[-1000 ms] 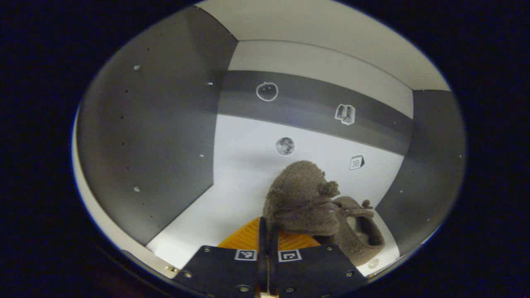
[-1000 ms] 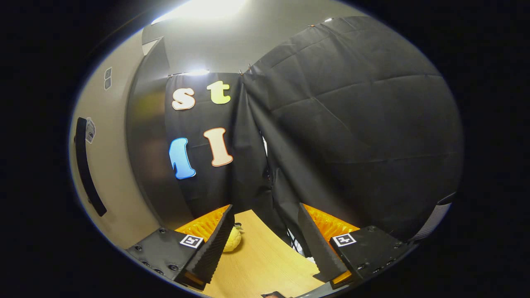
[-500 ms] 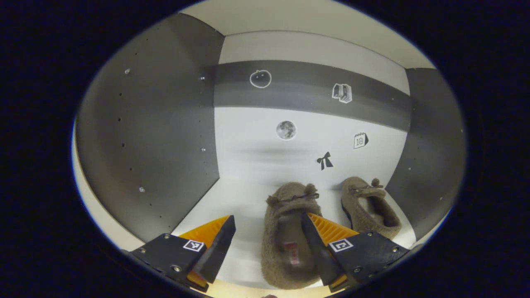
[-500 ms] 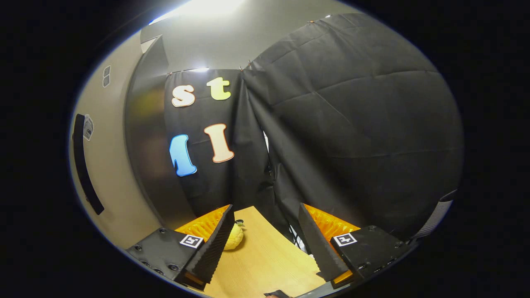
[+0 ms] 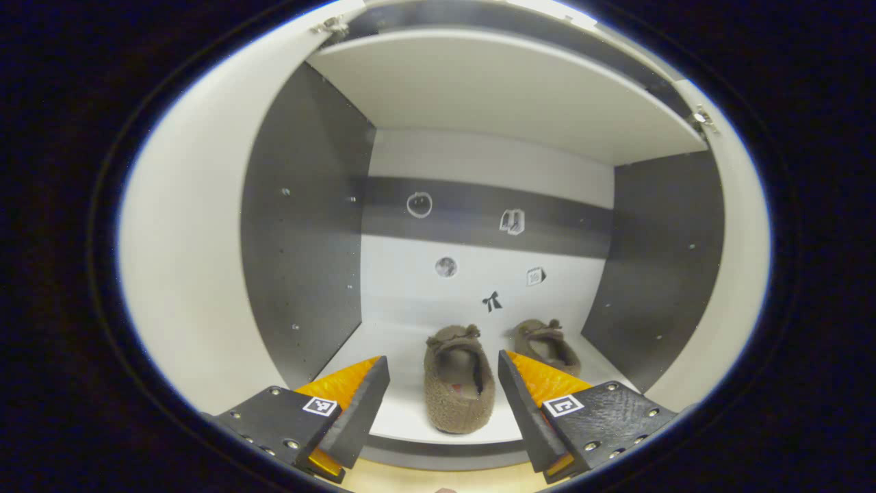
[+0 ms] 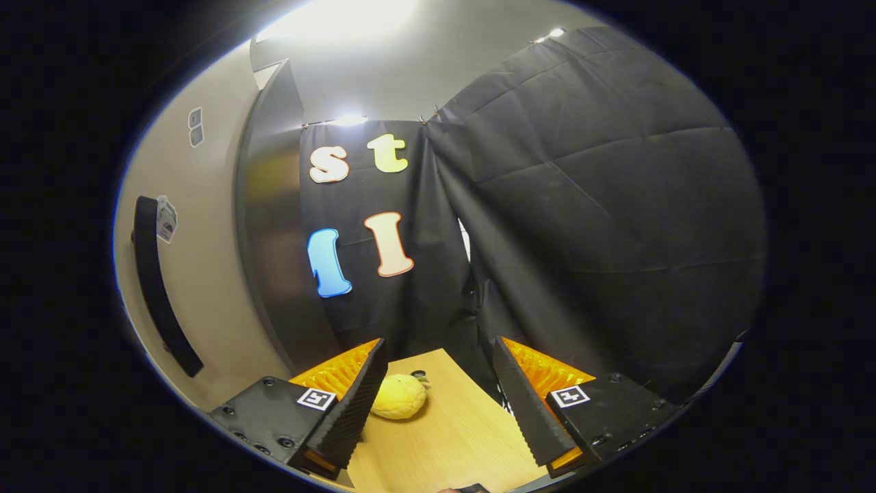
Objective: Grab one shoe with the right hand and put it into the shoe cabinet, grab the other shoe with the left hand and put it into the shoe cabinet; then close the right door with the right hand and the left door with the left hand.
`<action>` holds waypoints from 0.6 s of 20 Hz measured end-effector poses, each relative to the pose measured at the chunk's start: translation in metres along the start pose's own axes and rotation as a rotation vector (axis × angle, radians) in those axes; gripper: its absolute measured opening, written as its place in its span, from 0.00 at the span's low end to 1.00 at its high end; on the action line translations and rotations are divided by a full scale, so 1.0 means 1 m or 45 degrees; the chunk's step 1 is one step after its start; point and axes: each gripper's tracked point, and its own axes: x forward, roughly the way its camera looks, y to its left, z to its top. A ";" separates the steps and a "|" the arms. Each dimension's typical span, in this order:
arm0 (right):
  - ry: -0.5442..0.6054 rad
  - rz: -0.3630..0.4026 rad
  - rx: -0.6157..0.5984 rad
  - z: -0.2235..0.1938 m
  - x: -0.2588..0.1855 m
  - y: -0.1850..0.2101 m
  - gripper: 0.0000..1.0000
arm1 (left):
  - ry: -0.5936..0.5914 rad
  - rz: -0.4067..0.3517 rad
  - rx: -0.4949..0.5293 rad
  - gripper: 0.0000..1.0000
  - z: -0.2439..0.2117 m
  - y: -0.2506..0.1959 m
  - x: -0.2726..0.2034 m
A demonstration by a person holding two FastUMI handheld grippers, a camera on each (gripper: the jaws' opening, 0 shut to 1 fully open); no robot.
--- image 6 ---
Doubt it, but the black backdrop cloth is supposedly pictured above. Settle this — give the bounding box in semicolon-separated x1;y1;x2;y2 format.
299;120;493;391
424;26;767;405

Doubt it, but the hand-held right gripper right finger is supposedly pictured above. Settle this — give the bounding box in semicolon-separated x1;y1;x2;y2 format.
493;336;690;479

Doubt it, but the yellow plush fruit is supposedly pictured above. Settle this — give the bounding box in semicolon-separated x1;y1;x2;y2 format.
372;373;430;420

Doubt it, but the black door handle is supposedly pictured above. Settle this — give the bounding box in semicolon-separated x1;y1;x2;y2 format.
132;196;205;379

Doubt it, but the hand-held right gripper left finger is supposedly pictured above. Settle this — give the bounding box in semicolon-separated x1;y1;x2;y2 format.
209;338;389;480

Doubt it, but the white and grey shoe cabinet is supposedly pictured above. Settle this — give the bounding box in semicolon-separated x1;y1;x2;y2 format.
236;38;343;374

